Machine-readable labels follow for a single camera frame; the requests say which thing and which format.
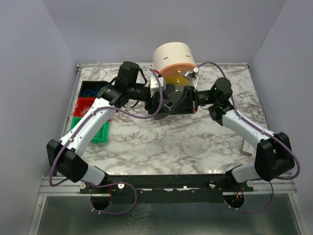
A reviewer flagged cream cylindrical drawer cabinet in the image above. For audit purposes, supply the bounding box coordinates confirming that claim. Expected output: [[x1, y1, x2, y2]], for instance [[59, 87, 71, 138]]
[[152, 42, 196, 91]]

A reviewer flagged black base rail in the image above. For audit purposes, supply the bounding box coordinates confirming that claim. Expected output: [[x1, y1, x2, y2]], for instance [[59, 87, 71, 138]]
[[80, 174, 253, 204]]

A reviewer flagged green storage bin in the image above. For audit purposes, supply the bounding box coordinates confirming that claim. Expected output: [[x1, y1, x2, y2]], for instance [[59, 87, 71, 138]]
[[69, 117, 110, 144]]

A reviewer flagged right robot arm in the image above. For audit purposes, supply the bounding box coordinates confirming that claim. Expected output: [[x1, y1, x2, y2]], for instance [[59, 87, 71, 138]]
[[170, 77, 295, 183]]

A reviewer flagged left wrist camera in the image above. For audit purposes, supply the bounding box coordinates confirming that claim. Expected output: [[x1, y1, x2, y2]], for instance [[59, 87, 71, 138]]
[[149, 70, 166, 97]]

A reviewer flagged blue cable coil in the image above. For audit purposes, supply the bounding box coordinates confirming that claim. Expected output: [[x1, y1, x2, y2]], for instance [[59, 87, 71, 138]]
[[82, 88, 100, 97]]

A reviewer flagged black cable spool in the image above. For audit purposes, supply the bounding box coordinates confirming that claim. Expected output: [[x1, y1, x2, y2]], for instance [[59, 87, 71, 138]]
[[154, 83, 184, 120]]

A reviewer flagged small white cardboard box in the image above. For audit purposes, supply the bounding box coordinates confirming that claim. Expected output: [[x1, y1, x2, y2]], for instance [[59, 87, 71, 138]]
[[240, 140, 255, 156]]

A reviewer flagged clear plastic strip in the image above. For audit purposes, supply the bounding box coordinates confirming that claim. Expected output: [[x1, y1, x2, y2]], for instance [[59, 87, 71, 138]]
[[89, 62, 103, 79]]

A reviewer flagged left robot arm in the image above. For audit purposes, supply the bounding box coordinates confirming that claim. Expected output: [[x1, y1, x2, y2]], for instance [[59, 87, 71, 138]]
[[46, 61, 165, 186]]

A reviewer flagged white flat packet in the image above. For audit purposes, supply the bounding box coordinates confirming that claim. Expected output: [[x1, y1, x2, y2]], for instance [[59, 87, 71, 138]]
[[139, 64, 154, 73]]

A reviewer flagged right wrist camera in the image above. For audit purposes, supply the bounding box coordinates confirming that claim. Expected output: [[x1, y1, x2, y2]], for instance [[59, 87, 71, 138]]
[[183, 68, 199, 88]]

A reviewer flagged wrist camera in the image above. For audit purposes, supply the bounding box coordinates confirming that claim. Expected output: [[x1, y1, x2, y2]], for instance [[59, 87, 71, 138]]
[[183, 68, 199, 88], [149, 70, 166, 97]]

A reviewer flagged red storage bin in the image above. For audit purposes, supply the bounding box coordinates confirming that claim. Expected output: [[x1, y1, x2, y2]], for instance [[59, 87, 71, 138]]
[[73, 97, 95, 117]]

